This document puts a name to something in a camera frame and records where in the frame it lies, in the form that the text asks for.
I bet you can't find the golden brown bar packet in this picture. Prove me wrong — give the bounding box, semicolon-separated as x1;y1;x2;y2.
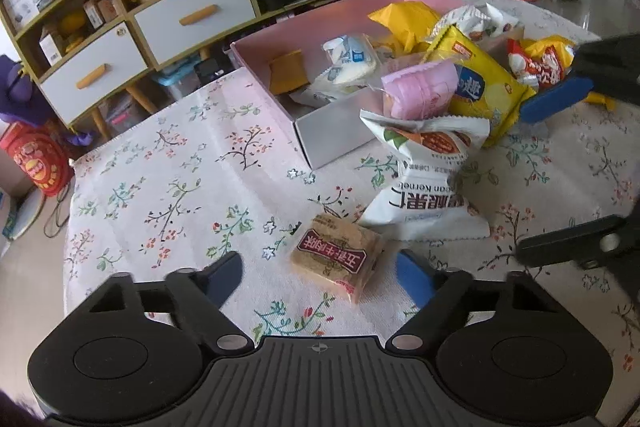
269;50;309;95

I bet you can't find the pink snack packet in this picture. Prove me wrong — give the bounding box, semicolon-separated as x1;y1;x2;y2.
381;60;459;120

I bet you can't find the brown nougat packet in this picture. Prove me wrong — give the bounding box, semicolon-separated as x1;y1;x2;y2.
290;213;385;303

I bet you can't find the red snack packet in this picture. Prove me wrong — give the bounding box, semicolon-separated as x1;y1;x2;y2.
506;35;575;92

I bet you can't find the pink cardboard box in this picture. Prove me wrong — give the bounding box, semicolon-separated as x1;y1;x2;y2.
232;0;535;168

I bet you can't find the white nut kernel packet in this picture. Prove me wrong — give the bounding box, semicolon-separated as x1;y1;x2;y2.
358;110;490;242

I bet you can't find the red monkey face bag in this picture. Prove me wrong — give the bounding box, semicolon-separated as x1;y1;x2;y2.
1;120;73;197

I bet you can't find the yellow Members Mark packet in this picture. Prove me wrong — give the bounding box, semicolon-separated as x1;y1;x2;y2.
508;35;616;116

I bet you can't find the white green snack packet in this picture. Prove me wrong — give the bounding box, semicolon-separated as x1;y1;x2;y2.
426;3;520;42

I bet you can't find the cream white wafer packet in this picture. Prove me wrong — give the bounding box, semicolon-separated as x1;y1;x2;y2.
311;34;378;96

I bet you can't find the plain yellow snack packet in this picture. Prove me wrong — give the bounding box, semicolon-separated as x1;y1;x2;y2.
368;1;442;57

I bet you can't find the floral white tablecloth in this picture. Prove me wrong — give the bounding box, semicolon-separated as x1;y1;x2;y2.
62;0;640;408

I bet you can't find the yellow chip packet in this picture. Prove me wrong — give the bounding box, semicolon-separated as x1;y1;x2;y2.
423;25;536;148

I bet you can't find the purple plush toy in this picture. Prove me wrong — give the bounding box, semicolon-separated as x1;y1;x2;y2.
0;55;55;127

